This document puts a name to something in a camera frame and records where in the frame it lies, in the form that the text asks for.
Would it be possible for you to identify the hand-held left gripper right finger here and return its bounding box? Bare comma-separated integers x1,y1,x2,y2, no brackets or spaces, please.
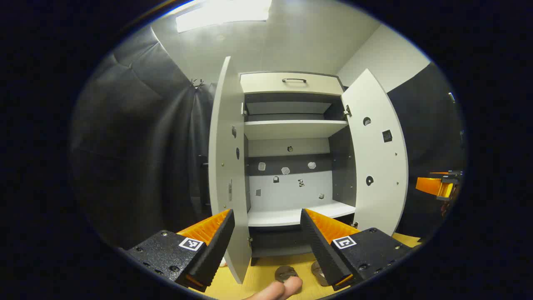
300,208,413,291

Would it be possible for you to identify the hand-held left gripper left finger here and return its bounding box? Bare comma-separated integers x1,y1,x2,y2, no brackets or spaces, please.
125,209,236,292

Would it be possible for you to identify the brown suede shoe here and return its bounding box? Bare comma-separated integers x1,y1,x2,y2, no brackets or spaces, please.
311,260,329,287
275,265,299,284

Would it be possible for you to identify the white shoe cabinet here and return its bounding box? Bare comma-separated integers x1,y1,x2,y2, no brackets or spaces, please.
239,72,356,267

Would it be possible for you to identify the white cabinet door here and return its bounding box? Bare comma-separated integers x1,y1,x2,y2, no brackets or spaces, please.
341,69,409,236
208,56,252,285

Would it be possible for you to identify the white cabinet drawer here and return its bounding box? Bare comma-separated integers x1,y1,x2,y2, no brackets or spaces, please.
240,72,344,95

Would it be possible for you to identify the ceiling light panel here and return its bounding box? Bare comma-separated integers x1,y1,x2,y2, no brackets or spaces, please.
175,0,272,33

